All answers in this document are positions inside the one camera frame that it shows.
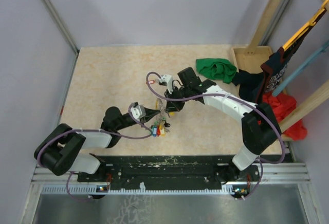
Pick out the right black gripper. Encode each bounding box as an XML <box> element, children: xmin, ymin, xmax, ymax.
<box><xmin>165</xmin><ymin>85</ymin><xmax>192</xmax><ymax>113</ymax></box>

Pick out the large keyring with tagged keys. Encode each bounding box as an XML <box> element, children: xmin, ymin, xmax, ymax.
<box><xmin>151</xmin><ymin>98</ymin><xmax>174</xmax><ymax>137</ymax></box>

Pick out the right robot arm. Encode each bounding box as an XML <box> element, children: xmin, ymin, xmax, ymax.
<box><xmin>159</xmin><ymin>67</ymin><xmax>282</xmax><ymax>182</ymax></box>

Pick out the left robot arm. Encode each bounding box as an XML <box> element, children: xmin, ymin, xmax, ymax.
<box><xmin>34</xmin><ymin>102</ymin><xmax>161</xmax><ymax>181</ymax></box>

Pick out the key with red tag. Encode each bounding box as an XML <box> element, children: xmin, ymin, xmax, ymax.
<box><xmin>146</xmin><ymin>79</ymin><xmax>161</xmax><ymax>85</ymax></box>

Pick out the green cloth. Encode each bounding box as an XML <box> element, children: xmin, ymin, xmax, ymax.
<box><xmin>195</xmin><ymin>58</ymin><xmax>237</xmax><ymax>84</ymax></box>

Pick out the dark navy shirt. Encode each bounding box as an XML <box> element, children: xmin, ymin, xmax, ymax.
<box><xmin>232</xmin><ymin>30</ymin><xmax>309</xmax><ymax>107</ymax></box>

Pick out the red cloth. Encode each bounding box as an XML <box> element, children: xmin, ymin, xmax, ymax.
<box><xmin>263</xmin><ymin>92</ymin><xmax>307</xmax><ymax>141</ymax></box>

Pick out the yellow hanger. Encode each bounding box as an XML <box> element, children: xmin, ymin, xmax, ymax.
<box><xmin>282</xmin><ymin>0</ymin><xmax>328</xmax><ymax>51</ymax></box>

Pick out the light blue hanger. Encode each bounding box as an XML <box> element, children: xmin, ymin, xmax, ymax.
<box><xmin>272</xmin><ymin>40</ymin><xmax>328</xmax><ymax>97</ymax></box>

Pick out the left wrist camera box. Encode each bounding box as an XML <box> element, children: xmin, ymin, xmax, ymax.
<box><xmin>129</xmin><ymin>102</ymin><xmax>144</xmax><ymax>120</ymax></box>

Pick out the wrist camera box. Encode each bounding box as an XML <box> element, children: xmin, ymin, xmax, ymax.
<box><xmin>129</xmin><ymin>102</ymin><xmax>144</xmax><ymax>120</ymax></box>
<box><xmin>159</xmin><ymin>74</ymin><xmax>174</xmax><ymax>94</ymax></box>

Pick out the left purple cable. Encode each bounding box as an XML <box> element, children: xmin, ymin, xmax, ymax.
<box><xmin>37</xmin><ymin>104</ymin><xmax>154</xmax><ymax>203</ymax></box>

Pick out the purple cable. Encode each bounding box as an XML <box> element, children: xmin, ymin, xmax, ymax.
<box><xmin>145</xmin><ymin>71</ymin><xmax>286</xmax><ymax>200</ymax></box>
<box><xmin>37</xmin><ymin>104</ymin><xmax>154</xmax><ymax>203</ymax></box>

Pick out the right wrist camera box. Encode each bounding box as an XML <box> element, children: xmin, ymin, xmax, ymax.
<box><xmin>159</xmin><ymin>74</ymin><xmax>174</xmax><ymax>94</ymax></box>

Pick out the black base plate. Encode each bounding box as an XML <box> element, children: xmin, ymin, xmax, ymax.
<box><xmin>48</xmin><ymin>154</ymin><xmax>294</xmax><ymax>191</ymax></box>

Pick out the wooden rack frame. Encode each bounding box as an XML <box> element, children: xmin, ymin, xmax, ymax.
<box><xmin>230</xmin><ymin>0</ymin><xmax>328</xmax><ymax>132</ymax></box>

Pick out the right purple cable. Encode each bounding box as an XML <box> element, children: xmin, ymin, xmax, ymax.
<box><xmin>145</xmin><ymin>71</ymin><xmax>286</xmax><ymax>200</ymax></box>

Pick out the aluminium rail frame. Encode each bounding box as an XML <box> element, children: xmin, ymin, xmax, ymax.
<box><xmin>20</xmin><ymin>146</ymin><xmax>322</xmax><ymax>223</ymax></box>

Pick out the grey corner wall post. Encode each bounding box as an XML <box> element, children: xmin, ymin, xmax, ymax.
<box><xmin>41</xmin><ymin>0</ymin><xmax>80</xmax><ymax>55</ymax></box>

